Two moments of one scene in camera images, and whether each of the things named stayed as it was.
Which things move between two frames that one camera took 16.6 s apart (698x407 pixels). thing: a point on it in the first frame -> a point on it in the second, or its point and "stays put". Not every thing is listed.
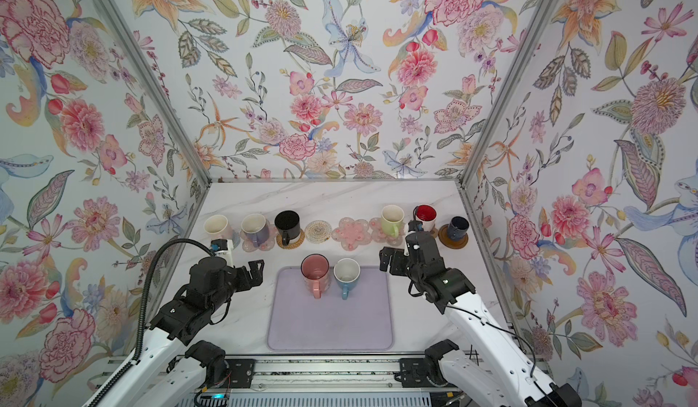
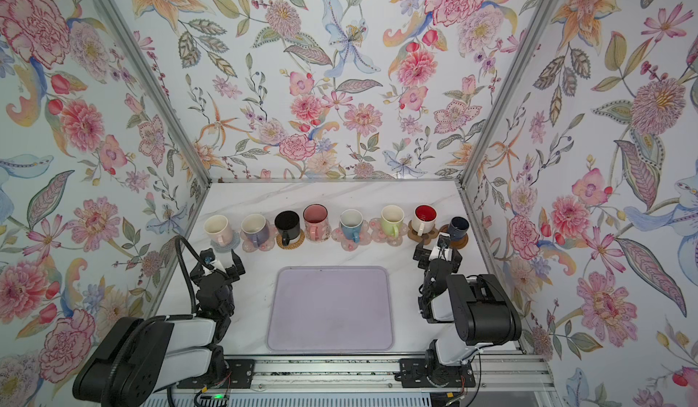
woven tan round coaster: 279,241 stays put
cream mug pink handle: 216,227 stays put
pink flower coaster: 352,233 stays put
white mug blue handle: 346,272 -> 351,221
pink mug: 315,272 -> 316,223
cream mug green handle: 392,218 stays put
